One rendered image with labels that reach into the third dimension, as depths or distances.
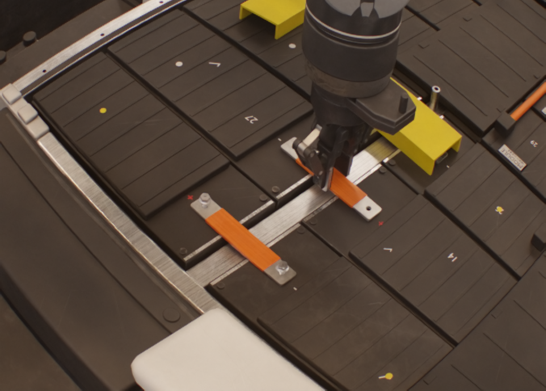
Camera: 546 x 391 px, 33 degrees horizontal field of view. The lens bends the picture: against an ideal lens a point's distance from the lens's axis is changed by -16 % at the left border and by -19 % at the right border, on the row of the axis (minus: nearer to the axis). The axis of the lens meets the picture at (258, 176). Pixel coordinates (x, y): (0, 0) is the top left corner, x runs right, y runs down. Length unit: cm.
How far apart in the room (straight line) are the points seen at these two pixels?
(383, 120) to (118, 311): 35
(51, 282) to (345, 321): 34
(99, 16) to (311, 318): 76
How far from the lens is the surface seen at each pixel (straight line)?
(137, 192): 127
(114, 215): 127
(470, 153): 138
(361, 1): 105
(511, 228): 131
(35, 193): 116
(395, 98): 116
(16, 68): 166
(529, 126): 146
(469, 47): 154
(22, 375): 114
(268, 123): 135
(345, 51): 109
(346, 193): 130
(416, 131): 135
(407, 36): 153
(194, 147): 132
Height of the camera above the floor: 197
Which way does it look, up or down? 48 degrees down
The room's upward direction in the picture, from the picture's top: 6 degrees clockwise
